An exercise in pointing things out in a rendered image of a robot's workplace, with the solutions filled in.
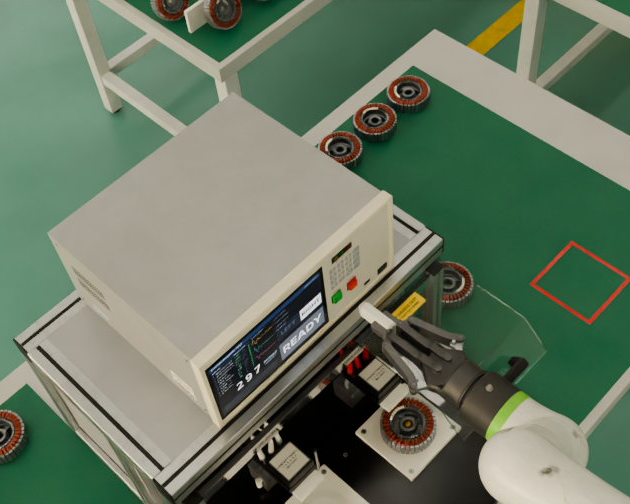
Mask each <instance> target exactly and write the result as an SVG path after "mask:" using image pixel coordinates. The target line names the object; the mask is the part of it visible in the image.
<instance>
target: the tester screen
mask: <svg viewBox="0 0 630 504"><path fill-rule="evenodd" d="M320 292H321V300H322V302H321V303H320V304H319V305H318V306H317V307H316V308H315V309H314V310H313V311H312V312H311V313H309V314H308V315H307V316H306V317H305V318H304V319H303V320H302V321H301V322H300V323H299V324H297V325H296V326H295V327H294V328H293V329H292V330H291V331H290V332H289V333H288V334H286V335H285V336H284V337H283V338H282V339H281V340H280V341H279V342H278V337H277V331H279V330H280V329H281V328H282V327H283V326H284V325H285V324H286V323H287V322H288V321H290V320H291V319H292V318H293V317H294V316H295V315H296V314H297V313H298V312H299V311H301V310H302V309H303V308H304V307H305V306H306V305H307V304H308V303H309V302H310V301H312V300H313V299H314V298H315V297H316V296H317V295H318V294H319V293H320ZM322 306H323V311H324V305H323V297H322V290H321V283H320V275H319V273H318V274H316V275H315V276H314V277H313V278H312V279H311V280H310V281H309V282H308V283H306V284H305V285H304V286H303V287H302V288H301V289H300V290H299V291H298V292H296V293H295V294H294V295H293V296H292V297H291V298H290V299H289V300H287V301H286V302H285V303H284V304H283V305H282V306H281V307H280V308H279V309H277V310H276V311H275V312H274V313H273V314H272V315H271V316H270V317H269V318H267V319H266V320H265V321H264V322H263V323H262V324H261V325H260V326H258V327H257V328H256V329H255V330H254V331H253V332H252V333H251V334H250V335H248V336H247V337H246V338H245V339H244V340H243V341H242V342H241V343H240V344H238V345H237V346H236V347H235V348H234V349H233V350H232V351H231V352H230V353H228V354H227V355H226V356H225V357H224V358H223V359H222V360H221V361H219V362H218V363H217V364H216V365H215V366H214V367H213V368H212V369H211V370H209V371H208V372H209V375H210V378H211V381H212V384H213V386H214V389H215V392H216V395H217V398H218V401H219V404H220V406H221V409H222V412H223V415H224V416H225V415H226V414H227V413H228V412H230V411H231V410H232V409H233V408H234V407H235V406H236V405H237V404H238V403H239V402H240V401H241V400H242V399H243V398H245V397H246V396H247V395H248V394H249V393H250V392H251V391H252V390H253V389H254V388H255V387H256V386H257V385H259V384H260V383H261V382H262V381H263V380H264V379H265V378H266V377H267V376H268V375H269V374H270V373H271V372H273V371H274V370H275V369H276V368H277V367H278V366H279V365H280V364H281V363H282V362H283V361H284V360H285V359H287V358H288V357H289V356H290V355H291V354H292V353H293V352H294V351H295V350H296V349H297V348H298V347H299V346H301V345H302V344H303V343H304V342H305V341H306V340H307V339H308V338H309V337H310V336H311V335H312V334H313V333H315V332H316V331H317V330H318V329H319V328H320V327H321V326H322V325H323V324H324V323H325V322H326V320H325V322H323V323H322V324H321V325H320V326H319V327H318V328H317V329H316V330H315V331H314V332H313V333H312V334H310V335H309V336H308V337H307V338H306V339H305V340H304V341H303V342H302V343H301V344H300V345H299V346H298V347H296V348H295V349H294V350H293V351H292V352H291V353H290V354H289V355H288V356H287V357H286V358H285V359H284V360H282V358H281V353H280V349H279V345H280V344H282V343H283V342H284V341H285V340H286V339H287V338H288V337H289V336H290V335H291V334H292V333H293V332H295V331H296V330H297V329H298V328H299V327H300V326H301V325H302V324H303V323H304V322H305V321H307V320H308V319H309V318H310V317H311V316H312V315H313V314H314V313H315V312H316V311H317V310H319V309H320V308H321V307H322ZM276 359H277V365H276V366H275V367H273V368H272V369H271V370H270V371H269V372H268V373H267V374H266V375H265V376H264V377H263V378H262V379H260V380H259V381H258V382H257V383H256V384H255V385H254V386H253V387H252V388H251V389H250V390H249V391H248V392H246V393H245V394H244V395H243V396H242V397H241V398H240V399H239V400H238V401H237V402H236V403H235V404H234V405H232V406H231V407H230V408H229V409H228V410H227V411H225V408H224V407H225V406H226V405H227V404H228V403H229V402H230V401H232V400H233V399H234V398H235V397H236V396H237V395H238V394H239V393H240V392H241V391H242V390H243V389H245V388H246V387H247V386H248V385H249V384H250V383H251V382H252V381H253V380H254V379H255V378H256V377H258V376H259V375H260V374H261V373H262V372H263V371H264V370H265V369H266V368H267V367H268V366H269V365H271V364H272V363H273V362H274V361H275V360H276ZM260 362H262V366H263V369H262V370H261V371H260V372H259V373H258V374H257V375H256V376H255V377H254V378H253V379H252V380H250V381H249V382H248V383H247V384H246V385H245V386H244V387H243V388H242V389H241V390H240V391H239V392H236V389H235V385H236V384H238V383H239V382H240V381H241V380H242V379H243V378H244V377H245V376H246V375H247V374H248V373H250V372H251V371H252V370H253V369H254V368H255V367H256V366H257V365H258V364H259V363H260Z"/></svg>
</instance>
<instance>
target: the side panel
mask: <svg viewBox="0 0 630 504"><path fill-rule="evenodd" d="M22 355H23V354H22ZM23 356H24V355H23ZM24 358H25V359H26V361H27V362H28V364H29V365H30V367H31V368H32V370H33V371H34V373H35V374H36V376H37V378H38V379H39V381H40V382H41V384H42V385H43V387H44V388H45V390H46V391H47V393H48V394H49V396H50V397H51V399H52V400H53V402H54V403H55V405H56V406H57V408H58V409H59V411H60V413H61V414H62V416H63V417H64V419H65V420H66V422H67V423H68V425H69V426H70V428H71V429H72V430H73V431H75V433H76V434H77V435H78V436H79V437H80V438H81V439H82V440H83V441H84V442H85V443H86V444H87V445H88V446H89V447H90V449H91V450H92V451H93V452H94V453H95V454H96V455H97V456H98V457H99V458H100V459H101V460H102V461H103V462H104V463H105V464H106V465H107V466H108V467H109V468H110V469H111V470H112V471H113V472H114V473H115V474H116V475H117V476H118V477H119V478H120V479H121V480H122V481H123V482H124V483H125V484H126V485H127V486H128V488H129V489H130V490H131V491H132V492H133V493H134V494H135V495H136V496H137V497H138V498H139V499H140V500H141V501H142V502H143V503H144V504H155V503H154V502H153V500H152V498H151V496H150V495H149V493H148V491H147V490H146V488H145V486H144V484H143V483H142V481H141V479H140V477H139V476H138V474H137V472H136V471H135V469H134V467H133V465H132V464H131V462H130V461H129V460H128V459H127V458H126V457H125V456H124V455H123V454H122V453H121V452H120V451H119V450H118V449H117V448H116V447H115V446H114V445H113V444H112V443H111V442H110V441H109V440H108V439H107V438H106V437H105V436H104V435H103V434H102V433H101V432H100V431H99V430H98V429H97V428H96V427H95V426H94V425H93V424H92V423H91V422H90V421H89V420H88V419H87V418H86V417H85V416H84V415H83V414H82V413H81V412H80V411H79V410H78V409H77V408H76V407H75V406H74V405H73V404H72V403H71V402H70V401H69V400H68V399H67V398H66V397H65V396H64V395H63V394H62V393H61V392H60V391H59V390H58V389H57V388H56V387H55V386H54V385H53V384H52V383H51V382H50V381H49V380H48V379H47V378H46V377H45V376H44V375H43V374H42V373H41V372H40V371H39V370H38V369H37V368H36V367H35V366H34V365H33V364H32V363H31V362H30V361H29V360H28V359H27V358H26V357H25V356H24Z"/></svg>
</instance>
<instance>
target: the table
mask: <svg viewBox="0 0 630 504"><path fill-rule="evenodd" d="M98 1H100V2H101V3H103V4H104V5H106V6H107V7H109V8H110V9H112V10H113V11H115V12H116V13H118V14H119V15H121V16H122V17H124V18H125V19H127V20H128V21H130V22H131V23H133V24H134V25H136V26H137V27H139V28H140V29H142V30H143V31H145V32H146V33H148V34H146V35H145V36H143V37H142V38H140V39H139V40H138V41H136V42H135V43H133V44H132V45H130V46H129V47H128V48H126V49H125V50H123V51H122V52H120V53H119V54H117V55H116V56H115V57H113V58H112V59H110V60H109V61H107V59H106V56H105V53H104V50H103V47H102V44H101V41H100V38H99V35H98V33H97V30H96V27H95V24H94V21H93V18H92V15H91V12H90V9H89V6H88V3H87V0H66V2H67V5H68V8H69V10H70V13H71V16H72V19H73V21H74V24H75V27H76V30H77V32H78V35H79V38H80V41H81V43H82V46H83V49H84V52H85V54H86V57H87V60H88V63H89V65H90V68H91V71H92V74H93V76H94V79H95V82H96V85H97V87H98V90H99V93H100V96H101V98H102V101H103V104H104V106H105V108H106V109H107V110H109V112H110V113H117V112H119V111H120V108H121V107H123V106H122V103H121V100H120V97H122V98H123V99H125V100H126V101H127V102H129V103H130V104H131V105H133V106H134V107H136V108H137V109H138V110H140V111H141V112H142V113H144V114H145V115H146V116H148V117H149V118H151V119H152V120H153V121H155V122H156V123H157V124H159V125H160V126H161V127H163V128H164V129H166V130H167V131H168V132H170V133H171V134H172V135H174V136H176V135H177V134H178V133H180V132H181V131H182V130H184V129H185V128H186V127H187V126H186V125H184V124H183V123H181V122H180V121H179V120H177V119H176V118H175V117H173V116H172V115H170V114H169V113H168V112H166V111H165V110H163V109H162V108H161V107H159V106H158V105H156V104H155V103H154V102H152V101H151V100H149V99H148V98H147V97H145V96H144V95H142V94H141V93H140V92H138V91H137V90H136V89H134V88H133V87H131V86H130V85H129V84H127V83H126V82H124V81H123V80H122V79H120V78H119V77H117V76H116V74H117V73H119V72H120V71H121V70H123V69H124V68H126V67H127V66H129V65H130V64H131V63H133V62H134V61H136V60H137V59H139V58H140V57H141V56H143V55H144V54H146V53H147V52H149V51H150V50H151V49H153V48H154V47H156V46H157V45H158V44H160V43H163V44H164V45H166V46H167V47H169V48H170V49H172V50H173V51H175V52H176V53H178V54H179V55H181V56H182V57H184V58H185V59H187V60H188V61H189V62H191V63H192V64H194V65H195V66H197V67H198V68H200V69H201V70H203V71H204V72H206V73H207V74H209V75H210V76H212V77H213V78H215V83H216V87H217V92H218V96H219V101H220V102H221V101H222V100H223V99H225V98H226V97H227V96H229V95H230V94H231V93H232V92H234V93H235V94H237V95H238V96H240V97H241V98H242V94H241V89H240V84H239V79H238V74H237V71H239V70H240V69H241V68H243V67H244V66H245V65H247V64H248V63H249V62H251V61H252V60H253V59H255V58H256V57H257V56H259V55H260V54H261V53H263V52H264V51H265V50H267V49H268V48H269V47H271V46H272V45H273V44H275V43H276V42H277V41H279V40H280V39H281V38H283V37H284V36H286V35H287V34H288V33H290V32H291V31H292V30H294V29H295V28H296V27H298V26H299V25H300V24H302V23H303V22H304V21H306V20H307V19H308V18H310V17H311V16H312V15H314V14H315V13H316V12H318V11H319V10H320V9H322V8H323V7H324V6H326V5H327V4H328V3H330V2H331V1H332V0H226V1H227V3H228V5H227V4H226V3H224V2H223V0H205V2H204V5H206V6H203V8H206V9H203V12H204V15H205V16H204V17H205V18H206V21H208V22H207V23H205V24H204V25H202V26H201V27H200V28H198V29H197V30H195V31H194V32H193V33H190V32H189V31H188V27H187V23H186V19H185V14H184V11H185V10H186V9H188V8H189V7H190V6H192V5H193V4H195V3H196V2H198V1H199V0H171V3H169V2H168V0H98ZM218 2H219V3H218ZM217 3H218V4H217ZM163 4H164V5H165V7H164V5H163ZM222 6H223V7H224V10H223V11H221V7H222ZM217 14H218V15H217ZM119 96H120V97H119Z"/></svg>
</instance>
